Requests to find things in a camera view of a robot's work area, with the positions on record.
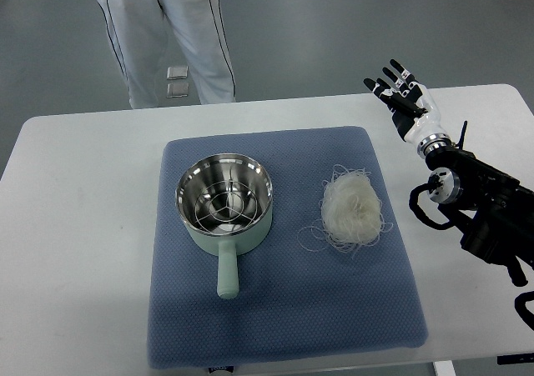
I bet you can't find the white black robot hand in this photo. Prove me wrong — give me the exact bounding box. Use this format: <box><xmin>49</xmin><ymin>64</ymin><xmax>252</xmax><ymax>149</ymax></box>
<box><xmin>364</xmin><ymin>59</ymin><xmax>452</xmax><ymax>157</ymax></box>

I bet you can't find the white vermicelli bundle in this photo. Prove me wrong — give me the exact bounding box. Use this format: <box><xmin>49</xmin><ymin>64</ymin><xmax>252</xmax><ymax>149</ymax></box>
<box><xmin>297</xmin><ymin>164</ymin><xmax>393</xmax><ymax>256</ymax></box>

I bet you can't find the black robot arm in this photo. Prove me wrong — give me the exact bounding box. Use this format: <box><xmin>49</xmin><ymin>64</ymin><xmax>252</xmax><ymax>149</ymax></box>
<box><xmin>409</xmin><ymin>133</ymin><xmax>533</xmax><ymax>287</ymax></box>

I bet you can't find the mint green steel pot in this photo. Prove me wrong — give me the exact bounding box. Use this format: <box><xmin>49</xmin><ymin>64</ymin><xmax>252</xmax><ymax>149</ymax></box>
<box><xmin>175</xmin><ymin>153</ymin><xmax>274</xmax><ymax>299</ymax></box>

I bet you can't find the blue textured mat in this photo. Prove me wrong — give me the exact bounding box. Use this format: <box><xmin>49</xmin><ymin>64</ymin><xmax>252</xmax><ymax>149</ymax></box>
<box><xmin>148</xmin><ymin>126</ymin><xmax>428</xmax><ymax>369</ymax></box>

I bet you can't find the upper metal floor plate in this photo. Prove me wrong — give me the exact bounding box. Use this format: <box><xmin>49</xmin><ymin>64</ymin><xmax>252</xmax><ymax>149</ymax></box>
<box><xmin>167</xmin><ymin>65</ymin><xmax>189</xmax><ymax>80</ymax></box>

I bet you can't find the metal floor plate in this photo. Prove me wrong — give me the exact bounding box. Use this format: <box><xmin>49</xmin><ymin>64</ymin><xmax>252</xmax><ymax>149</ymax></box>
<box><xmin>167</xmin><ymin>65</ymin><xmax>189</xmax><ymax>80</ymax></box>
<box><xmin>167</xmin><ymin>82</ymin><xmax>189</xmax><ymax>98</ymax></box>

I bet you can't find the lower metal floor plate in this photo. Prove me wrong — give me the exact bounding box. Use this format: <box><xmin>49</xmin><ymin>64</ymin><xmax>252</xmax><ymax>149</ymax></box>
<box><xmin>167</xmin><ymin>82</ymin><xmax>189</xmax><ymax>98</ymax></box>

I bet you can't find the person in white trousers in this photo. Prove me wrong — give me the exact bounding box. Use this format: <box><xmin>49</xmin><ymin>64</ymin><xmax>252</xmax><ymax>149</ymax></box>
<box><xmin>97</xmin><ymin>0</ymin><xmax>235</xmax><ymax>109</ymax></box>

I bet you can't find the wire steamer rack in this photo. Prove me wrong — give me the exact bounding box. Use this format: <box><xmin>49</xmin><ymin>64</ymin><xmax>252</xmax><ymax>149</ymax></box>
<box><xmin>192</xmin><ymin>180</ymin><xmax>259</xmax><ymax>235</ymax></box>

